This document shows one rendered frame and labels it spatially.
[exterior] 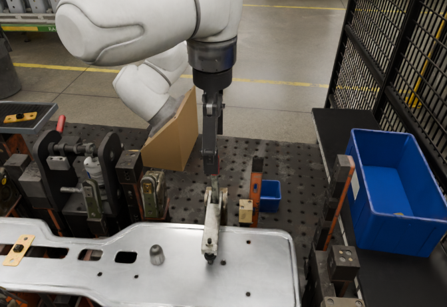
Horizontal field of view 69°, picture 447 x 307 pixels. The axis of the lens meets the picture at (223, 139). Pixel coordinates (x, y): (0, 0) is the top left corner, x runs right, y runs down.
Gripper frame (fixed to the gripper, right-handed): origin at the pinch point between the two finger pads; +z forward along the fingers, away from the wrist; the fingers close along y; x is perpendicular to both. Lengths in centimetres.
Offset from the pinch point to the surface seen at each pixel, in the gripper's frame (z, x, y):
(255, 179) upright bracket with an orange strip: 10.1, 9.8, -1.0
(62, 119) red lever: 8, -47, -20
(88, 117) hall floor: 124, -135, -182
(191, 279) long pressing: 23.4, -3.8, 18.4
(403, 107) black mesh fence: 8, 56, -33
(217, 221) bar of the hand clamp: 16.1, 1.2, 7.7
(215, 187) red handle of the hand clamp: 12.2, 0.1, 0.6
